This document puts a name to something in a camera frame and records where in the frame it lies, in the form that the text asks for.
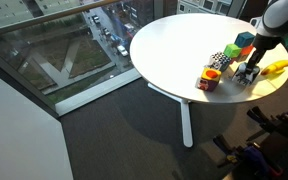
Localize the black bar clamp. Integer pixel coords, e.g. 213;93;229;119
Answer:
212;134;240;168
246;105;280;135

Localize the white parked car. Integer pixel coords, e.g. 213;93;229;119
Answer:
116;44;129;58

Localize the blue foam cube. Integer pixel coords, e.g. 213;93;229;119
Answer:
234;31;256;49

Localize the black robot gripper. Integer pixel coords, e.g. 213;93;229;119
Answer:
244;48;266;78

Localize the black white checkered plush cube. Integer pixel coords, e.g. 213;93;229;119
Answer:
206;51;233;73

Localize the white table base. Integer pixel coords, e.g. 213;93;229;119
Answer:
147;82;194;148

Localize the dark window frame post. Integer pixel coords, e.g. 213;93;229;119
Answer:
0;43;60;119

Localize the orange foam cube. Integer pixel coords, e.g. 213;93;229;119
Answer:
237;44;255;63

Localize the white window sill frame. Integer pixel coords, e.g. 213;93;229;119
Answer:
54;68;142;117

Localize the green foam cube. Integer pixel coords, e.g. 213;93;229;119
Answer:
223;43;243;59

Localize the wooden handrail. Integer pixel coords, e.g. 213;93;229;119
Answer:
0;0;122;39

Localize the yellow plush cube red circle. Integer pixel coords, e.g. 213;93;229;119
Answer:
195;67;223;92

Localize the yellow toy banana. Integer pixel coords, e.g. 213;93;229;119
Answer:
260;59;288;77

